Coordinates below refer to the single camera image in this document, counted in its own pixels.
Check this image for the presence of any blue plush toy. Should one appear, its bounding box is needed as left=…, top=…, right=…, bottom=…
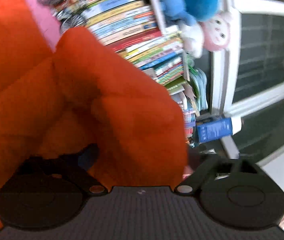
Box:
left=160, top=0, right=220, bottom=26

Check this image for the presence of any miniature black bicycle model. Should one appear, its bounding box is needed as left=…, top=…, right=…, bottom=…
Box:
left=37, top=0, right=87, bottom=34

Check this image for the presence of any white window frame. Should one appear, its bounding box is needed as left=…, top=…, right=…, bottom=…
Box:
left=214, top=0, right=284, bottom=166

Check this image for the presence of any orange puffer jacket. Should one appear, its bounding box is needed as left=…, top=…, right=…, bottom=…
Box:
left=0, top=0, right=187, bottom=228

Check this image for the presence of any blue box with white lid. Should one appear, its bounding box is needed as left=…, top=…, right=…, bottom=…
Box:
left=196, top=116, right=242, bottom=144

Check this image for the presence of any pink white plush toy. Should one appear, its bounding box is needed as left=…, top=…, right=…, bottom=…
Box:
left=179, top=12, right=232, bottom=58

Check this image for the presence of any row of upright books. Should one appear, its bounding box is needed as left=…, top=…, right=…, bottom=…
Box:
left=69, top=0, right=208, bottom=146

